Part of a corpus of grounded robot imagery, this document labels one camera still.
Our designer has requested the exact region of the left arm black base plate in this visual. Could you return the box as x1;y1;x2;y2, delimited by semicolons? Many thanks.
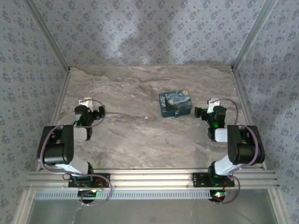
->
67;173;111;189

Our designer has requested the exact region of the aluminium frame leg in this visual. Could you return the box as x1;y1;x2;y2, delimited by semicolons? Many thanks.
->
267;188;288;224
13;189;36;224

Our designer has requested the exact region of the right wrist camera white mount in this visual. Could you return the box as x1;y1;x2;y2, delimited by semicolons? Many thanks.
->
206;98;221;114

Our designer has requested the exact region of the aluminium table side rail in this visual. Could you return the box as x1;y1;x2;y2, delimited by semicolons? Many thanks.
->
230;66;267;170
36;69;72;171

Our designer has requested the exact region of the right controller board green light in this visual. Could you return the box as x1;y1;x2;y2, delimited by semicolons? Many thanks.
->
208;189;231;203

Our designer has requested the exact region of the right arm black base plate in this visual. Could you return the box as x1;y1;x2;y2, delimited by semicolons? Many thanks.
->
191;172;235;188

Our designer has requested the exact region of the aluminium frame corner post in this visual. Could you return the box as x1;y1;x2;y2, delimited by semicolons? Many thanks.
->
230;0;278;71
24;0;71;71

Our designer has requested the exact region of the starry night print box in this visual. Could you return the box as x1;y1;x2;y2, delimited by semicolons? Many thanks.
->
158;89;193;118

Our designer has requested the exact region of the slotted grey cable duct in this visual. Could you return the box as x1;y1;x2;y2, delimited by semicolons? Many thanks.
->
34;189;225;201

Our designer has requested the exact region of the aluminium cross rail beam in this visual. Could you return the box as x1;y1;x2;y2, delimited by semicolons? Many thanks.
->
24;168;280;190

